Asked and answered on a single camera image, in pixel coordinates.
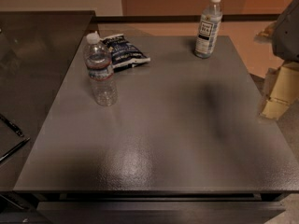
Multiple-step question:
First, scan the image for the clear water bottle red label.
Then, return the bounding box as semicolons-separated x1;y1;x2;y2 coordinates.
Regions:
83;32;118;106

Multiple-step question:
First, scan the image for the tall bottle white label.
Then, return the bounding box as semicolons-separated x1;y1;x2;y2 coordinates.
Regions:
194;0;222;59

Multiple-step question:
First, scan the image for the black pen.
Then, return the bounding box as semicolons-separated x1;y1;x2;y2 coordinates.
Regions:
0;114;24;137

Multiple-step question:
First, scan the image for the dark blue snack bag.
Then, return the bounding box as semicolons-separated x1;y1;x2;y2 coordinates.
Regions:
101;34;150;71

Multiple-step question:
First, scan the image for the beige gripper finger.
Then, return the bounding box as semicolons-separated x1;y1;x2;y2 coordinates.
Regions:
260;61;299;119

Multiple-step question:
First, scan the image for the dark side table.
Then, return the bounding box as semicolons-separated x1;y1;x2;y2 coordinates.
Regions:
0;10;94;192

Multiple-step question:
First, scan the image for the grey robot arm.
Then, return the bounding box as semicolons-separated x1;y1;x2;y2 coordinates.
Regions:
259;0;299;119

